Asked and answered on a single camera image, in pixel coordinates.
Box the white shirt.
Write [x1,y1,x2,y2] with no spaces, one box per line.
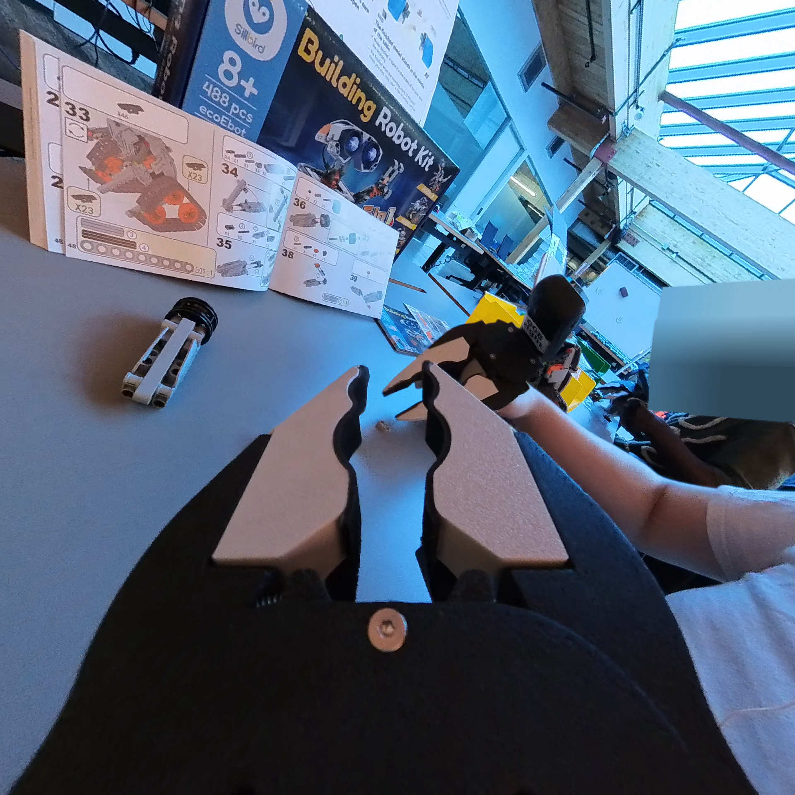
[663,484,795,795]

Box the green plastic bin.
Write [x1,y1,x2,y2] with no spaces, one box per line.
[576,335,629,375]

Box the building instruction booklet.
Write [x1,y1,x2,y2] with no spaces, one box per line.
[19,30,400,319]

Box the white printed sheet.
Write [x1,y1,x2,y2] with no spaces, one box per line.
[306,0,462,126]

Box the grey building assembly black wheel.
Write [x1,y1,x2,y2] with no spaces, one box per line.
[121,297,219,408]

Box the blue robot kit box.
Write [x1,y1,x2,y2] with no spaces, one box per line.
[152,0,462,262]

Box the person's right forearm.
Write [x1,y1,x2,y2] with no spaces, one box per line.
[497,385,730,583]

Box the colourful leaflet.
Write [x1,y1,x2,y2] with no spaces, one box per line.
[375,302,452,357]

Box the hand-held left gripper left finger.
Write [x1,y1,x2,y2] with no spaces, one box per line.
[212,365,371,602]

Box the dark background table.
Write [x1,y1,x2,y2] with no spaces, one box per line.
[421,210,549,306]

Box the yellow plastic bin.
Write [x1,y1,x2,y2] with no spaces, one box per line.
[466,292,597,412]

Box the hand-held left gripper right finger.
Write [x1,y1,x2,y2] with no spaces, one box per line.
[421,361,570,602]

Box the grey desk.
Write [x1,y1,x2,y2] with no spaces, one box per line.
[0,155,616,795]

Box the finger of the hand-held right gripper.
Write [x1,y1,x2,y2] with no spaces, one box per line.
[394,371,498,423]
[381,338,477,397]

